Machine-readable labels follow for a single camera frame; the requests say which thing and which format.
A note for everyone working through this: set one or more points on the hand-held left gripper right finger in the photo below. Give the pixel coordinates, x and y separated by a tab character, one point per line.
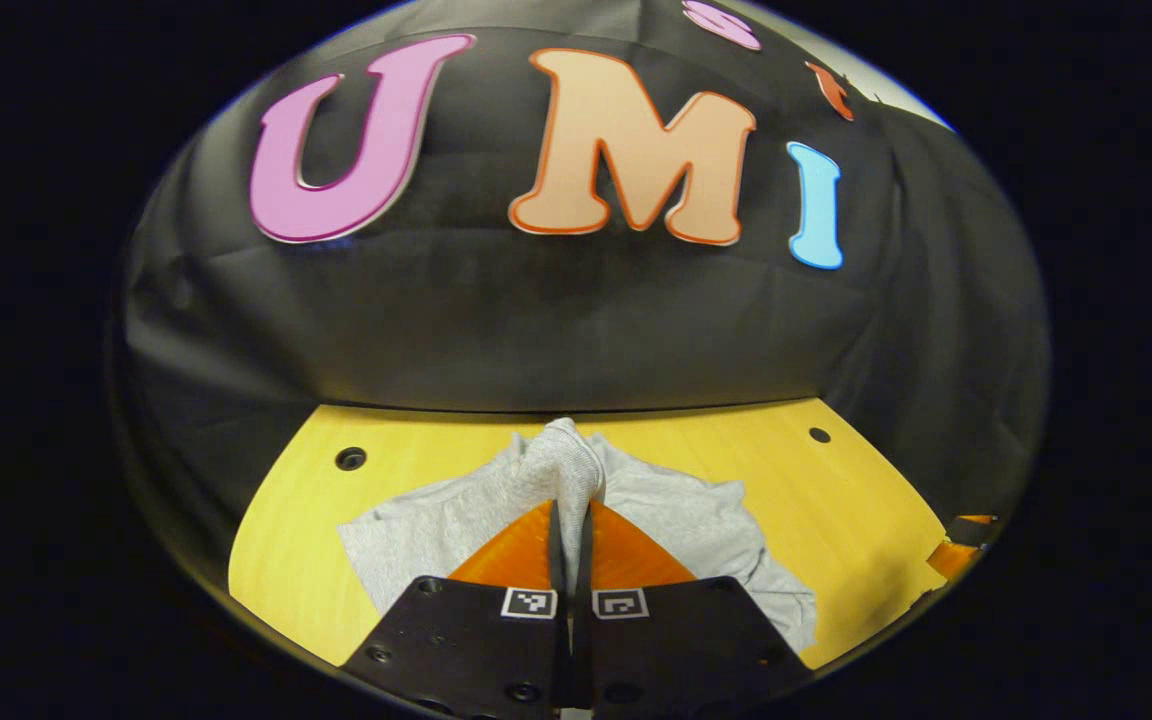
686	640

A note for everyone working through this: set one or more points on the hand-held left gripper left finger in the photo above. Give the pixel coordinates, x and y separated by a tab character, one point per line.
466	645

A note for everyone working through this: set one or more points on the grey zip-neck sweatshirt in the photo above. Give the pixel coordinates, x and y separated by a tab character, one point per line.
676	510

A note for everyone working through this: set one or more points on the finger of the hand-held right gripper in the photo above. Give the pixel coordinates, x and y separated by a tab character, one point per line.
971	530
951	562

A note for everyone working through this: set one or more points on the black backdrop cloth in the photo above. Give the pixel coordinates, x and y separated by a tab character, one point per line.
536	320

